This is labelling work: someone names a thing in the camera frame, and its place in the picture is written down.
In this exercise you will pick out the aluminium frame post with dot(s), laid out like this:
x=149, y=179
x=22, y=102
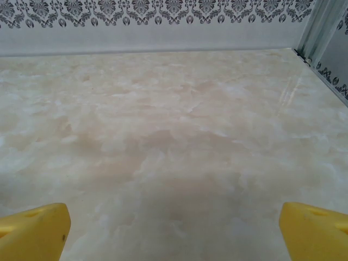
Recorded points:
x=312, y=27

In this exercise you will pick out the aluminium table side rail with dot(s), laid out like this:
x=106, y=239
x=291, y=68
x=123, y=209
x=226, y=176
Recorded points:
x=326, y=79

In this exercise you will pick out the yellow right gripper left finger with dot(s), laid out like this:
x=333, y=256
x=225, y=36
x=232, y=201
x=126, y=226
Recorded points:
x=32, y=236

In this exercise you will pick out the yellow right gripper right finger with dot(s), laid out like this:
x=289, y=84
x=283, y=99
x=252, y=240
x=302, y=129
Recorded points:
x=318, y=236

